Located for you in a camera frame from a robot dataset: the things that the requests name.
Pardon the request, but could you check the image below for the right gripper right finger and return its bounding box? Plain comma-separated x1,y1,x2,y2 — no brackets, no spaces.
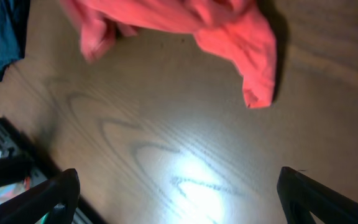
277,167,358,224

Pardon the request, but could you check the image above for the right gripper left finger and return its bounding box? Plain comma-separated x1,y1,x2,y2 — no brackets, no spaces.
0,169,80,224

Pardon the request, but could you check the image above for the navy blue t-shirt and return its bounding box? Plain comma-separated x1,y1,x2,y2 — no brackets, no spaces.
0,0,30,82

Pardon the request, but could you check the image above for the red printed t-shirt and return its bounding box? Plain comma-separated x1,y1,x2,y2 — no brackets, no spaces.
60,0,277,108

